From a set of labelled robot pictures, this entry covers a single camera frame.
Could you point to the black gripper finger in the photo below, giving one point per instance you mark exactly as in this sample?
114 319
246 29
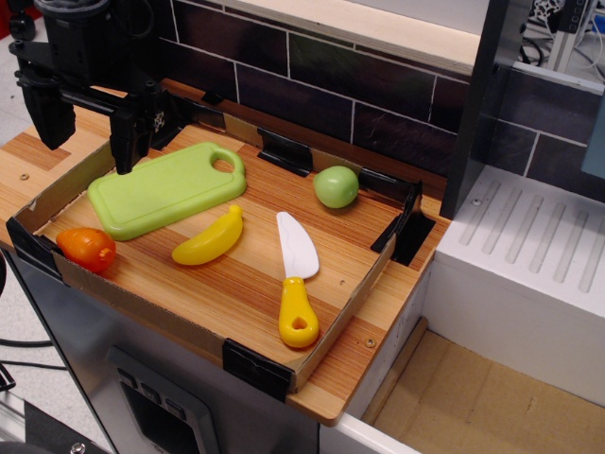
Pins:
53 118
131 134

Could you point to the white toy sink drainboard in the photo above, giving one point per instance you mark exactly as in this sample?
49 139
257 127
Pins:
520 272

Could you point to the silver toy oven front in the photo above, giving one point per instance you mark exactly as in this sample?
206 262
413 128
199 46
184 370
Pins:
149 394

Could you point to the cardboard fence with black tape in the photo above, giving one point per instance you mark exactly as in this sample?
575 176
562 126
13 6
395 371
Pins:
236 298

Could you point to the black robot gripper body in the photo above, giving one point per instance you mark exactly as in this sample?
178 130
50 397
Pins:
97 49

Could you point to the dark grey vertical post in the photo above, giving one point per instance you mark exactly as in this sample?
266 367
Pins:
498 50

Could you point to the white yellow toy knife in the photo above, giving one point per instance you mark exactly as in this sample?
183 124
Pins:
298 323

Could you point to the green plastic cutting board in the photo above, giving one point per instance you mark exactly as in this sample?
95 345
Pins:
167 189

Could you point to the green toy apple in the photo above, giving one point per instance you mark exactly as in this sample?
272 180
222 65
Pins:
336 186

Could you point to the orange toy carrot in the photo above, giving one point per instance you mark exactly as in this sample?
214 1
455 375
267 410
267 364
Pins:
92 249

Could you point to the yellow toy banana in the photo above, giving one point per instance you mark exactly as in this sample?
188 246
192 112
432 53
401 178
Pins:
213 242

